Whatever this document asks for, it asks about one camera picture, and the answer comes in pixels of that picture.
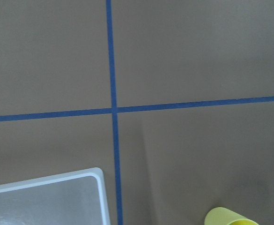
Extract clear plastic storage box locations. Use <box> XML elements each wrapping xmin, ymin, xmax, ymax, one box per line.
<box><xmin>0</xmin><ymin>167</ymin><xmax>111</xmax><ymax>225</ymax></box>

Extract yellow plastic cup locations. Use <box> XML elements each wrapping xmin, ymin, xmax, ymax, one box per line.
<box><xmin>204</xmin><ymin>207</ymin><xmax>258</xmax><ymax>225</ymax></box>

